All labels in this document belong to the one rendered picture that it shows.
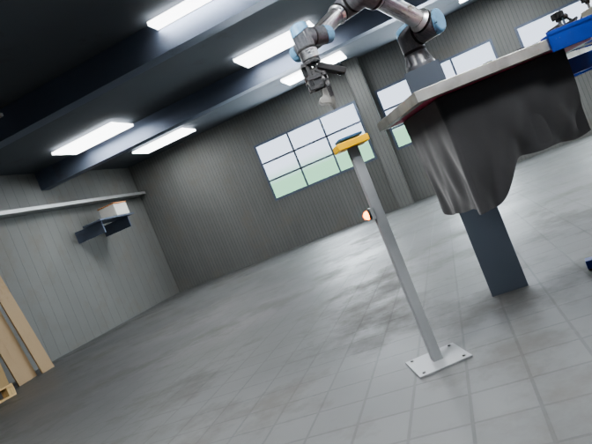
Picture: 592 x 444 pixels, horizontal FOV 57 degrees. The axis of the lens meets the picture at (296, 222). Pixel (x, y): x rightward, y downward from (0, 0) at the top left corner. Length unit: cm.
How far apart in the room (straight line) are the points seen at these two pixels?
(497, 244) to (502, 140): 96
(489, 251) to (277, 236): 931
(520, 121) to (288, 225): 1001
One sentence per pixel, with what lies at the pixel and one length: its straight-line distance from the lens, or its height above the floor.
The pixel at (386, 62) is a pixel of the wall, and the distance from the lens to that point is 1147.
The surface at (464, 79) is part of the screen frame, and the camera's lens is 192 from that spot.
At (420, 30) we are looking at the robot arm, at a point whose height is 135.
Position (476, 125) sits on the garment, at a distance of 198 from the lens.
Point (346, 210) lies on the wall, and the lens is 1151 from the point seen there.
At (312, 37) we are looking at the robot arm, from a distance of 227.
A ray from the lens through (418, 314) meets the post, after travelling 226.
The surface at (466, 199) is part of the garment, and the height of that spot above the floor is 58.
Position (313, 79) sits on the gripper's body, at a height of 122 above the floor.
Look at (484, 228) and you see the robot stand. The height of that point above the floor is 34.
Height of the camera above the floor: 78
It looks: 1 degrees down
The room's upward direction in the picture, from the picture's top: 22 degrees counter-clockwise
